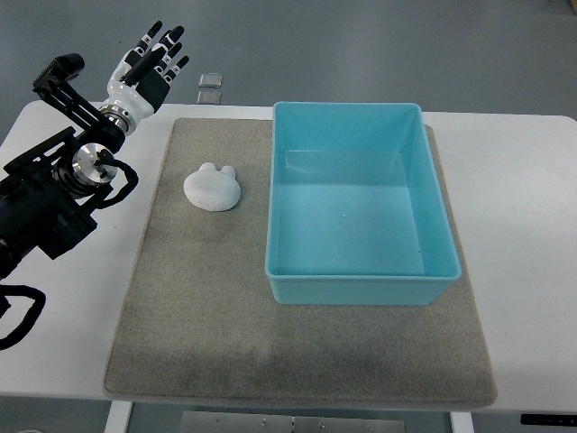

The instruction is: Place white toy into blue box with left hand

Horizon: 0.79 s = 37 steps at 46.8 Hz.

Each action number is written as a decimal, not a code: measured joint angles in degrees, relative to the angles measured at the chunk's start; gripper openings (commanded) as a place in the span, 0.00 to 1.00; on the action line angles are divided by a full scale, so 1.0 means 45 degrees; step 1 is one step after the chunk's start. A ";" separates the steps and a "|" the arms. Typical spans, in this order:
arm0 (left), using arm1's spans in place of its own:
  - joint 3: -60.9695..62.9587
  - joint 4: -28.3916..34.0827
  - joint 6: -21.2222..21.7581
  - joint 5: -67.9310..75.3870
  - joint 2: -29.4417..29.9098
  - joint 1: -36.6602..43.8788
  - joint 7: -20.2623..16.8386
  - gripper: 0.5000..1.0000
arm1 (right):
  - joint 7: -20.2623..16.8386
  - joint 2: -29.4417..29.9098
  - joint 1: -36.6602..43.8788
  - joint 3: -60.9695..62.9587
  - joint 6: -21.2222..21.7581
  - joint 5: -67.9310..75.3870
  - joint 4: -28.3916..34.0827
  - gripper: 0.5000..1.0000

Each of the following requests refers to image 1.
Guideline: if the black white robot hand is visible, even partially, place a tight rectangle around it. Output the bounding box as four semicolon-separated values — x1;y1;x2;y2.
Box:
105;21;189;123

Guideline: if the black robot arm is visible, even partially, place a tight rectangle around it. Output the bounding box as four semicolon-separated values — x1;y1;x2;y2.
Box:
1;53;138;277

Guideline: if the black table control panel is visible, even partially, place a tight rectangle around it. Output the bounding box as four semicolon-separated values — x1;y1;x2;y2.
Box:
520;414;577;428

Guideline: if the floor socket plate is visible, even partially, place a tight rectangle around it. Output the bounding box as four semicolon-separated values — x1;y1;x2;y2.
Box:
197;90;222;106
198;73;223;88

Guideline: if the white bunny toy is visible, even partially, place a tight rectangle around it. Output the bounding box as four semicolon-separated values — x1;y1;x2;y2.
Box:
183;162;242;212

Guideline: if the blue plastic box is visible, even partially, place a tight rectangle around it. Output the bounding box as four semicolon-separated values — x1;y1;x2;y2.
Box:
265;102;462;306

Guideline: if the metal table crossbar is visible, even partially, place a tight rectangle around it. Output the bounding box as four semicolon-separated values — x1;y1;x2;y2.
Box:
179;410;406;433

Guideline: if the black sleeved cable loop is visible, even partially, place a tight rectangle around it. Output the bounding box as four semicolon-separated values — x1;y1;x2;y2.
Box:
0;284;47;351

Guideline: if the upper floor socket plate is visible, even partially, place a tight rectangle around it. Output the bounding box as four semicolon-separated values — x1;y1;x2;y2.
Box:
198;73;223;88

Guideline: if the lower floor socket plate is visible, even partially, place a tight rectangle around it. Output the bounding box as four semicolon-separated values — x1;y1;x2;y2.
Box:
197;90;222;106

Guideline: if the grey felt mat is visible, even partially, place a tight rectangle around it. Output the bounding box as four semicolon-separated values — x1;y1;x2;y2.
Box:
104;118;497;410

